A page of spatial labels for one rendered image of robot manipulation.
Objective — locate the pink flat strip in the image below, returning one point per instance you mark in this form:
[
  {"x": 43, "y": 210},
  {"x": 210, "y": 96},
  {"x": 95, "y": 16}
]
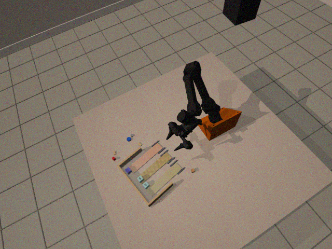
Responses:
[{"x": 154, "y": 150}]

